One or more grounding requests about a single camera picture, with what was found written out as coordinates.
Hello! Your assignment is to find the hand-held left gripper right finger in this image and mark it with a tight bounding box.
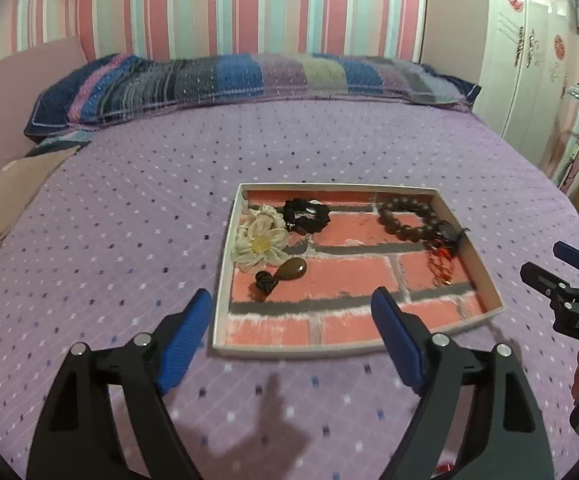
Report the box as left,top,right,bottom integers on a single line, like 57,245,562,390
371,287,555,480

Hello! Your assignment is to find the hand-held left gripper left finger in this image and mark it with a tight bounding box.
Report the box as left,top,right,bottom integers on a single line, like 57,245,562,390
26,288,214,480

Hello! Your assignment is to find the brick pattern tray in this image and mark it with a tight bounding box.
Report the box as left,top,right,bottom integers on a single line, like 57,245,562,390
212,183,504,359

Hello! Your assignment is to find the black charm with red cord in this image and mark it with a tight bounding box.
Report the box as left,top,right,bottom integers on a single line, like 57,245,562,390
427,222,470,288

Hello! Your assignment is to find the wooden bead bracelet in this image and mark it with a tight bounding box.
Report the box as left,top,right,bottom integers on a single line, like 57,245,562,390
378,196,443,246

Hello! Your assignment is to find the cream flower scrunchie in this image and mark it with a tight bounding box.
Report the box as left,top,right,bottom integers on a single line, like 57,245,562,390
233,203,290,264

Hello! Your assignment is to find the brown teardrop pendant clip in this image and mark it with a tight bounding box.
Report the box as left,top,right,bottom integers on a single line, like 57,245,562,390
254,257,309,293

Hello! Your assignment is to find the black scrunchie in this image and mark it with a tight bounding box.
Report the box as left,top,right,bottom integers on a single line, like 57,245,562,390
283,198,331,235

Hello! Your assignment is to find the purple dotted bedsheet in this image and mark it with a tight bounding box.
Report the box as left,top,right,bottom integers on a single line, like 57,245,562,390
0,97,579,480

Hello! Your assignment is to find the desk lamp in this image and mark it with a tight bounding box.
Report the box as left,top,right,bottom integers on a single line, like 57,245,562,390
562,84,579,196

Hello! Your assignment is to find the white wardrobe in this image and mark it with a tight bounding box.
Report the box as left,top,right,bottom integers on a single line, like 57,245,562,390
472,0,579,171

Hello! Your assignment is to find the beige cloth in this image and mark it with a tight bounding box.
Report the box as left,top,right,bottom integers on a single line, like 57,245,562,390
0,146,83,301

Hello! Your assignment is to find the patchwork pillow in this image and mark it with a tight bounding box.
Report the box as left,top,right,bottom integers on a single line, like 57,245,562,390
24,52,483,143

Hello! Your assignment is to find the pink padded headboard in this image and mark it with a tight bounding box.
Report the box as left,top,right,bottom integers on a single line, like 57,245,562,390
0,35,90,211

